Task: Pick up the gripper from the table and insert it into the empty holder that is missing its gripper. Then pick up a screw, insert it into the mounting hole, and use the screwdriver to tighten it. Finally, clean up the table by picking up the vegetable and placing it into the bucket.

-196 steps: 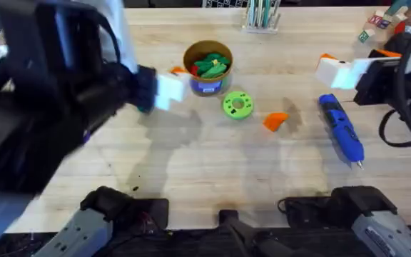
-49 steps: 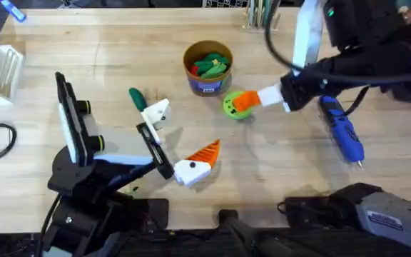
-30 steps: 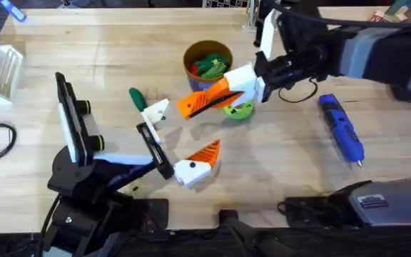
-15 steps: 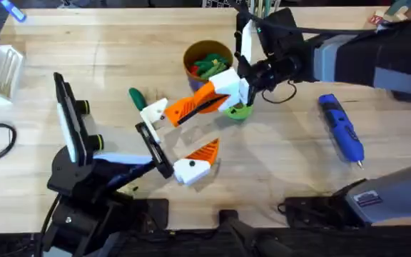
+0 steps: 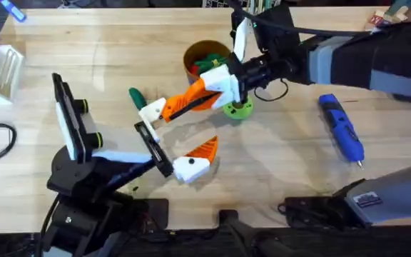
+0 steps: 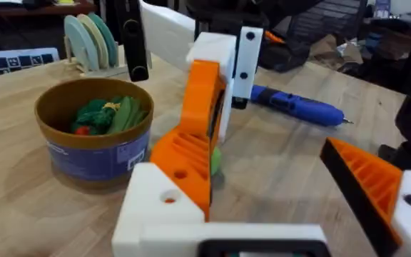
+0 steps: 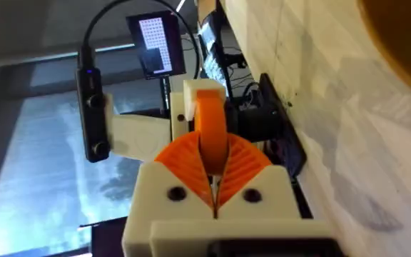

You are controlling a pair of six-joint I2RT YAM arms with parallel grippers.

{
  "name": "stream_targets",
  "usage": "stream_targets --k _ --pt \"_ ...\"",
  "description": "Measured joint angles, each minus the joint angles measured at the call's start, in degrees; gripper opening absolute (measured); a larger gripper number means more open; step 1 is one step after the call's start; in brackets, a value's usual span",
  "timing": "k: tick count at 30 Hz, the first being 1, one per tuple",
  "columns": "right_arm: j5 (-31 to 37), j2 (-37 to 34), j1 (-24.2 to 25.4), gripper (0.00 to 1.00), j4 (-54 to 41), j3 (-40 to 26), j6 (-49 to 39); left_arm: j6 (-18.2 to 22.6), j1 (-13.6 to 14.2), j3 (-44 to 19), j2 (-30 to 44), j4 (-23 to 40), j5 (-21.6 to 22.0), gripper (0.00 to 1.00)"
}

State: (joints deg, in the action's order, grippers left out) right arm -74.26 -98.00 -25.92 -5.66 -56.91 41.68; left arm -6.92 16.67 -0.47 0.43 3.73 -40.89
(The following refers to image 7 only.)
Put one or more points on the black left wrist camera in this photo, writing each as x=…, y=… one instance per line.
x=93, y=118

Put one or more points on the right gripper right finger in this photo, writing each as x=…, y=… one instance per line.
x=262, y=194

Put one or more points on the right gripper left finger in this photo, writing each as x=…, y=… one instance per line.
x=155, y=192

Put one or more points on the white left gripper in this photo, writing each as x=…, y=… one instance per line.
x=137, y=135

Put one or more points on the black upright flat plate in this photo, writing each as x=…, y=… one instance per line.
x=159, y=43

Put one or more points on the brown tub with toys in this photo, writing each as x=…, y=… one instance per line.
x=401, y=39

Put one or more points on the black white marker board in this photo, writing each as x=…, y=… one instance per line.
x=210, y=50

